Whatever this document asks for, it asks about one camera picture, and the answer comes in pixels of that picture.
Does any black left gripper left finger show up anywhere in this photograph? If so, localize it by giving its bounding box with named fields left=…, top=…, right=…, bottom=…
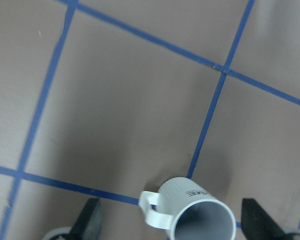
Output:
left=69, top=197, right=102, bottom=240

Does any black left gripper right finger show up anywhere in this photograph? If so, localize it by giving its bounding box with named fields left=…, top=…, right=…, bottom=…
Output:
left=241, top=198, right=285, bottom=240

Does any white ceramic mug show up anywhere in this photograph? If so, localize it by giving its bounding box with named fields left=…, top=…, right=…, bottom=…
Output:
left=138, top=177, right=237, bottom=240

